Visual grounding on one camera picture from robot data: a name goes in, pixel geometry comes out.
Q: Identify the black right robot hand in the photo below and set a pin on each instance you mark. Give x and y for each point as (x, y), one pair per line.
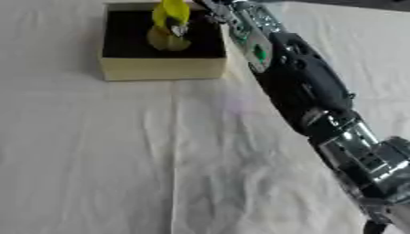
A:
(209, 12)

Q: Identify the yellow toy banana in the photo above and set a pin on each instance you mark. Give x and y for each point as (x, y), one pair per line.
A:
(170, 12)

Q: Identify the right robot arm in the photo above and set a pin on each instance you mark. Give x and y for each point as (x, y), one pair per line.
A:
(304, 79)

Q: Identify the tan box with black inside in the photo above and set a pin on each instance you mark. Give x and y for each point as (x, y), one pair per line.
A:
(160, 69)

